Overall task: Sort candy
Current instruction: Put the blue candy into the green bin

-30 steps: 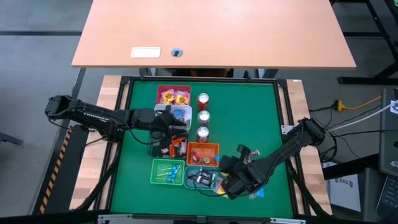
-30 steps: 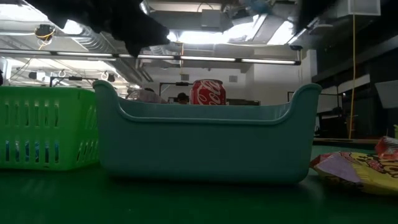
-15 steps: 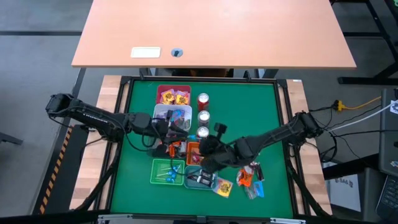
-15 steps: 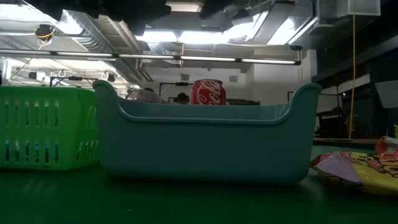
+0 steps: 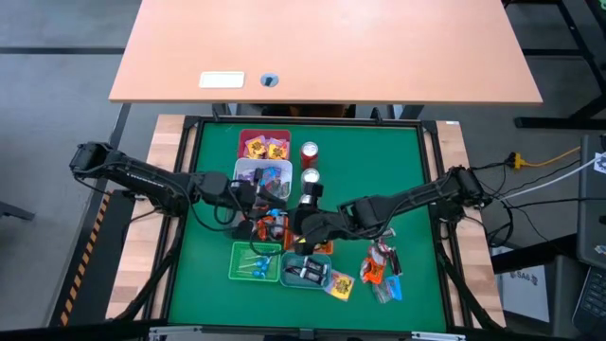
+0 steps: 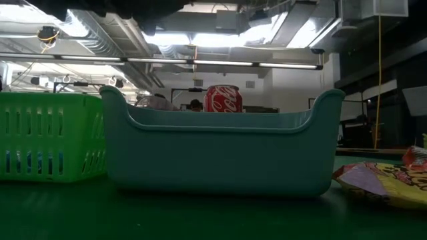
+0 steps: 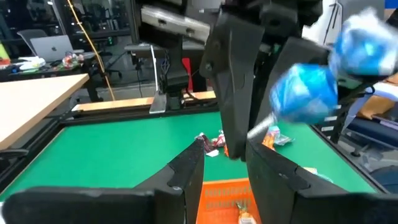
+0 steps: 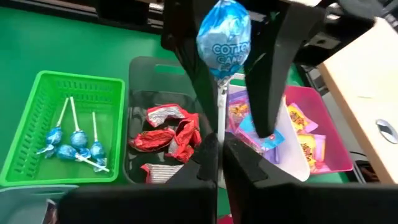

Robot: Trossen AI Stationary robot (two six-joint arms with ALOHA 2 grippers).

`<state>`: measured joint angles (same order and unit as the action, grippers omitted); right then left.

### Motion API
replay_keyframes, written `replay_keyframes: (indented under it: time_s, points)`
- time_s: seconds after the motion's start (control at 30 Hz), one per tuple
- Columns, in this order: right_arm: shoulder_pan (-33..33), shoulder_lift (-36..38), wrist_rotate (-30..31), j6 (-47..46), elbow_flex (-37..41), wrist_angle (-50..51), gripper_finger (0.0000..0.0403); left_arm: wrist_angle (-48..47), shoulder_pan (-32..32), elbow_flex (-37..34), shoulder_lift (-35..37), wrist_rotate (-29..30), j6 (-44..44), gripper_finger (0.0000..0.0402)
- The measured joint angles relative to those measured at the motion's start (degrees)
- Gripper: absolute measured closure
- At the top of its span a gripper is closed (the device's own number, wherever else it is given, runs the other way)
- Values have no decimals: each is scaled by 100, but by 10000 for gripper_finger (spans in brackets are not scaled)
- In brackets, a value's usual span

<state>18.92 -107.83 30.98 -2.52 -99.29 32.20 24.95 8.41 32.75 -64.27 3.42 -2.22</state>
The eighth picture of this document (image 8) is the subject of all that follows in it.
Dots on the dark pink plastic bin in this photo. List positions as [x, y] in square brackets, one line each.
[329, 130]

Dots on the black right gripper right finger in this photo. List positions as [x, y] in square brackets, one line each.
[295, 205]

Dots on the blue candy packet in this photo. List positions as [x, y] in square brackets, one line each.
[273, 140]

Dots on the red-orange candy wrapper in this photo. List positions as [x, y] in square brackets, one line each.
[186, 137]
[152, 140]
[161, 115]
[161, 172]

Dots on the green plastic basket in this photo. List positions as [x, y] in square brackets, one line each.
[84, 102]

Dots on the dark grey plastic bin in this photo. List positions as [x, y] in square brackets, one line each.
[140, 77]

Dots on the black aluminium table frame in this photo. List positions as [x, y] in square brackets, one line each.
[46, 9]

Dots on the purple candy packet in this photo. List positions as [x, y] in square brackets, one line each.
[273, 155]
[237, 112]

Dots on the teal plastic bin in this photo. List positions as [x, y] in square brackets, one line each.
[25, 205]

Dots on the blue lollipop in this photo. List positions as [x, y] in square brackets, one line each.
[66, 152]
[54, 136]
[224, 40]
[78, 139]
[98, 150]

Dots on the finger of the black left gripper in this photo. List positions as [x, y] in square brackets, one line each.
[273, 62]
[186, 37]

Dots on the white plastic bin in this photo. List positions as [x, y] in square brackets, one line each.
[292, 155]

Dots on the yellow candy packet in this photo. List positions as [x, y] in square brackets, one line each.
[309, 149]
[300, 119]

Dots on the light brown desk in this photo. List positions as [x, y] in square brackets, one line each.
[367, 93]

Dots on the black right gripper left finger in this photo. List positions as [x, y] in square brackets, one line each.
[140, 205]

